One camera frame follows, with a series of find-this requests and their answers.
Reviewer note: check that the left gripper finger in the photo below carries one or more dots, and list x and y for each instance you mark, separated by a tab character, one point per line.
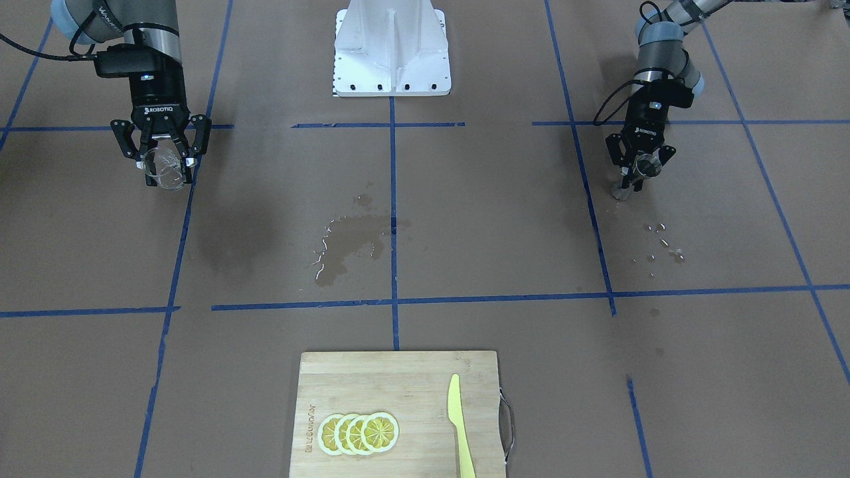
651	164
618	152

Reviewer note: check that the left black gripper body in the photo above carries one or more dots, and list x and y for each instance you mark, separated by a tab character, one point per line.
647	121

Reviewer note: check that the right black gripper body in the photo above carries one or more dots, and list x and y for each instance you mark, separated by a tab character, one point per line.
159	99

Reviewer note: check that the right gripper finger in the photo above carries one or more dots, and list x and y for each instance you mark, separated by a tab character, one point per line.
189	155
123	131

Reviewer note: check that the steel double jigger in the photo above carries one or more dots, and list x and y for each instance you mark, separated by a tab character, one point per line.
634	176

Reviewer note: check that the clear glass cup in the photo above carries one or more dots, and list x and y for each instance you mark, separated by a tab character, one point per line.
163	166

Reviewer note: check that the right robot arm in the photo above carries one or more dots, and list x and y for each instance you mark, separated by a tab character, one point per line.
139	41

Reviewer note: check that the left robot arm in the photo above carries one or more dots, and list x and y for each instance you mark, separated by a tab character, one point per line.
665	77

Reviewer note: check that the yellow plastic knife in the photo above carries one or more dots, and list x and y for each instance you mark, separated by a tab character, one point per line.
456	417

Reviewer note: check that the bamboo cutting board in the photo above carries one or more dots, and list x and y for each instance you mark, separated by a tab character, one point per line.
338	390

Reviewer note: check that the front lemon slice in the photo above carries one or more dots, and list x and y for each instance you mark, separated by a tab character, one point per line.
380	432

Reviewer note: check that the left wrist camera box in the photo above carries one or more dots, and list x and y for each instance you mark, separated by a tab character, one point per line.
669	92

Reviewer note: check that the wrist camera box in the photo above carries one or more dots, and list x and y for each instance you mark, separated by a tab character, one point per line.
125	60
669	92

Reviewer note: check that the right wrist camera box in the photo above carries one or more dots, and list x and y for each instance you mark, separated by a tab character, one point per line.
125	60

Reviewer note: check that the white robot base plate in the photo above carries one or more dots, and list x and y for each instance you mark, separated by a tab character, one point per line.
391	48

